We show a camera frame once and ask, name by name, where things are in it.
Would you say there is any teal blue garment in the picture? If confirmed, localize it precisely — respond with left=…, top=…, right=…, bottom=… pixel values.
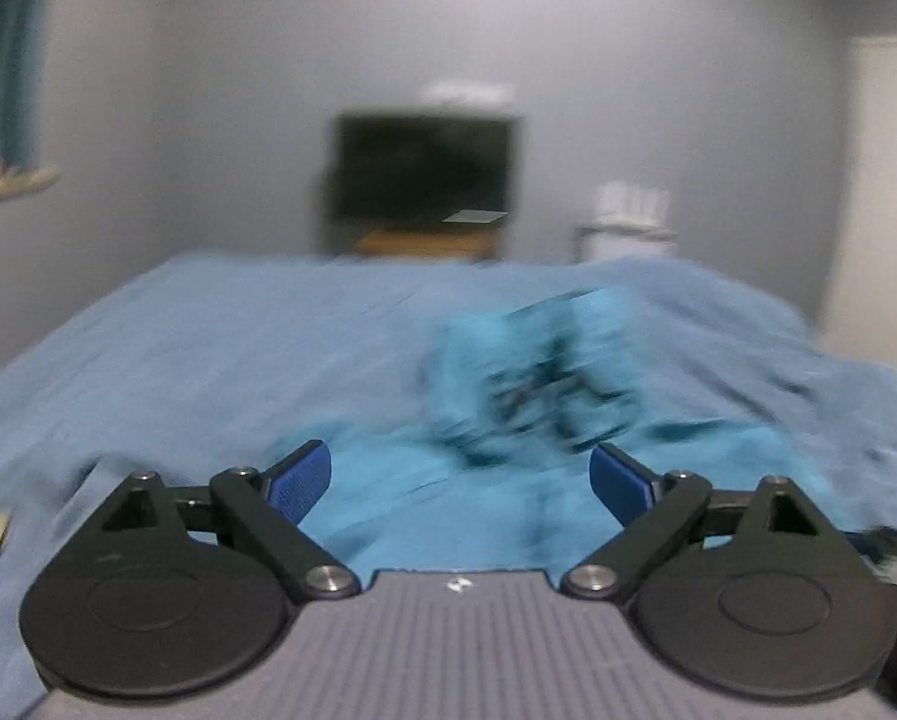
left=304, top=291, right=857, bottom=575

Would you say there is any light blue bed blanket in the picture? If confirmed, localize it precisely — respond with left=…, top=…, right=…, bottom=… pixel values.
left=0, top=254, right=897, bottom=718

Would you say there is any white room door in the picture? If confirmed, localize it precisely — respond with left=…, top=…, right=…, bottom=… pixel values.
left=821, top=36, right=897, bottom=369

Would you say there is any small white side table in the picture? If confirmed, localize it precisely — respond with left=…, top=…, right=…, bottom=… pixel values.
left=575, top=224, right=677, bottom=262

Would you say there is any wooden tv stand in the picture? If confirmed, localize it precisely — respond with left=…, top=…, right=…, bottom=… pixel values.
left=354, top=226, right=500, bottom=262

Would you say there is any white wifi router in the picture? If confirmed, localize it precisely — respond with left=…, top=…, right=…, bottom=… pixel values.
left=595, top=182, right=670, bottom=227

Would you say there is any wooden window sill shelf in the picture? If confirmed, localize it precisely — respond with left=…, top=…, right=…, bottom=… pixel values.
left=0, top=166, right=61, bottom=203

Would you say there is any black flat screen television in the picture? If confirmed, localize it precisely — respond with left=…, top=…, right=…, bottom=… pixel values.
left=326, top=110, right=521, bottom=226

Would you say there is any white power strip on wall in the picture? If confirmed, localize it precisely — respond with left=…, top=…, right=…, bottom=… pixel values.
left=419, top=80, right=517, bottom=109

